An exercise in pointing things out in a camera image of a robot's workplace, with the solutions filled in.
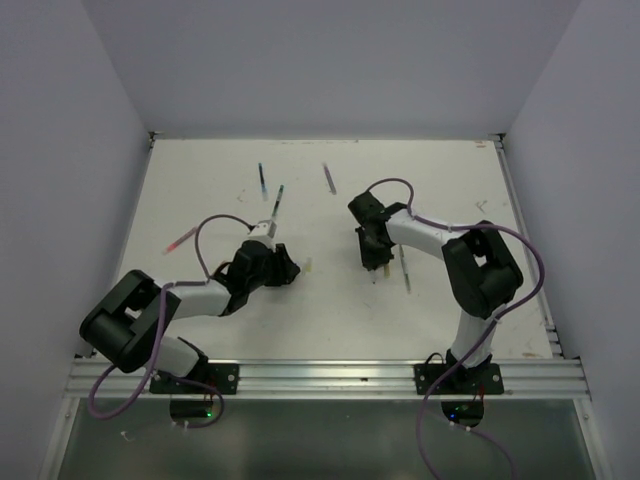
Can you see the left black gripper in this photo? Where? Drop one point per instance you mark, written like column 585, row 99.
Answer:
column 285, row 267

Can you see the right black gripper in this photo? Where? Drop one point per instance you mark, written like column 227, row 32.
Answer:
column 369, row 257

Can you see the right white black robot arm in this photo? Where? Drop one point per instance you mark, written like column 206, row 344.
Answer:
column 483, row 274

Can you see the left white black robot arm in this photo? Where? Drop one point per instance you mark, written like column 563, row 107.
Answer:
column 128, row 325

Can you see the purple pen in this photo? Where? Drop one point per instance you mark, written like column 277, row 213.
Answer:
column 329, row 179

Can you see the dark green pen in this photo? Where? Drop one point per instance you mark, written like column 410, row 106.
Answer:
column 277, row 203

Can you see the pink red pen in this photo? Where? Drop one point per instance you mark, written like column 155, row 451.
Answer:
column 179, row 241

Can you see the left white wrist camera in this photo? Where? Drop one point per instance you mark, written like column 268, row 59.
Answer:
column 264, row 232

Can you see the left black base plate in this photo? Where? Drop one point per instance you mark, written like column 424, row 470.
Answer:
column 224, row 377

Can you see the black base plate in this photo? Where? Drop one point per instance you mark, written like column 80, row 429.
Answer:
column 224, row 377
column 485, row 380

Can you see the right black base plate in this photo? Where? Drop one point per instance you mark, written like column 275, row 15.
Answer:
column 485, row 380

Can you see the aluminium front rail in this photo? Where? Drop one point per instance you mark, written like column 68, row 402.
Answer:
column 523, row 379

